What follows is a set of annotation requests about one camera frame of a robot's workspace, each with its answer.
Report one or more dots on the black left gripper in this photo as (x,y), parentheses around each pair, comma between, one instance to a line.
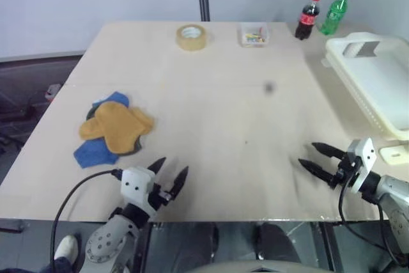
(163,195)

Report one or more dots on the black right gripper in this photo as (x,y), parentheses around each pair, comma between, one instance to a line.
(344,170)

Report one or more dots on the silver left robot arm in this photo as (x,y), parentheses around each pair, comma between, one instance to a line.
(107,242)

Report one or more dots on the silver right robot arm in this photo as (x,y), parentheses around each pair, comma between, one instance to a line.
(392,190)

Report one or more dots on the white plastic tray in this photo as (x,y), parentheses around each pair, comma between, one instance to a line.
(377,74)

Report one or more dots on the clear box with coloured bits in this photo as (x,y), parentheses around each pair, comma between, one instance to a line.
(253,34)

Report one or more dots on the yellow cloth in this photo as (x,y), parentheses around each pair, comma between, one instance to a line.
(119,126)

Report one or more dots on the white plastic lid piece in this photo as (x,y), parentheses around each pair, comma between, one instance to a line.
(394,154)

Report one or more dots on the dark rounded shape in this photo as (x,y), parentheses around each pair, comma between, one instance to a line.
(274,242)
(206,241)

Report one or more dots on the blue fabric piece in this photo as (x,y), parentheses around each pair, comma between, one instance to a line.
(116,98)
(92,154)

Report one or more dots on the black table leg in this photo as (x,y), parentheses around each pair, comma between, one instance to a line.
(329,247)

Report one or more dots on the grey rounded robot body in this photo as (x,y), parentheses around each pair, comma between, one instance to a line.
(249,268)

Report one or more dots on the white shoe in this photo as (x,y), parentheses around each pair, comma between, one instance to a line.
(66,247)

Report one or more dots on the brown packing tape roll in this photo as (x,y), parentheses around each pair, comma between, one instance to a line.
(191,38)

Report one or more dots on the red and grey floor device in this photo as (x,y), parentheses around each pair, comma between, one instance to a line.
(52,91)

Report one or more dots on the blue jeans leg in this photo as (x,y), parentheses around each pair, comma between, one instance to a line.
(60,266)

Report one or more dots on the cola bottle with red cap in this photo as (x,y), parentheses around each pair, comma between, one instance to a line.
(306,17)

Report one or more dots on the green bottle with yellow cap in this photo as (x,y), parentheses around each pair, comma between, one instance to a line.
(334,14)

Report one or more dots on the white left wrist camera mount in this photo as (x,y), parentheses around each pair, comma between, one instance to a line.
(135,183)

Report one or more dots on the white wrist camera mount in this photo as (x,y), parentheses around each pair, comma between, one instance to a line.
(135,183)
(364,158)

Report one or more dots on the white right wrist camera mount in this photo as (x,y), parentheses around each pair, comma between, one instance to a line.
(364,158)

